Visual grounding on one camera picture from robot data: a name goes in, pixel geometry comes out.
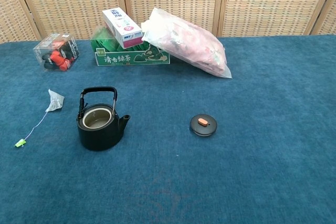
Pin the plastic bag with pink cloth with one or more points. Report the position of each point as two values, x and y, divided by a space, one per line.
189 43

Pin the green box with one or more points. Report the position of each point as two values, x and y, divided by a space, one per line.
118 58

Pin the black lid with orange knob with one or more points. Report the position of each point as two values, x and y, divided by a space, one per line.
207 129

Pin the white toothpaste box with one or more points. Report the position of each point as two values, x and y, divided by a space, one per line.
123 30

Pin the blue table cloth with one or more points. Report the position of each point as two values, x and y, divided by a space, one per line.
236 169

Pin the clear box with red-black items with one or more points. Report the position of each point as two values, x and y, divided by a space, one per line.
56 56

